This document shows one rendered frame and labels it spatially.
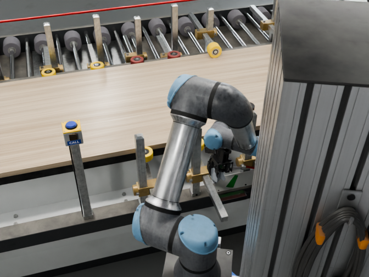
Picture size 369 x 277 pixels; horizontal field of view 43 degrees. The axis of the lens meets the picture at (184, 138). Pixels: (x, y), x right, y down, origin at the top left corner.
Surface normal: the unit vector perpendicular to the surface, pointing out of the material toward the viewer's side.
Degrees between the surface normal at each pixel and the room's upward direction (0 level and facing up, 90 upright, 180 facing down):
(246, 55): 0
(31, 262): 90
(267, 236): 90
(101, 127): 0
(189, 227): 7
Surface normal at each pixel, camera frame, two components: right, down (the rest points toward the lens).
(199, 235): 0.12, -0.72
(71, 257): 0.28, 0.62
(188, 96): -0.29, -0.07
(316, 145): -0.13, 0.63
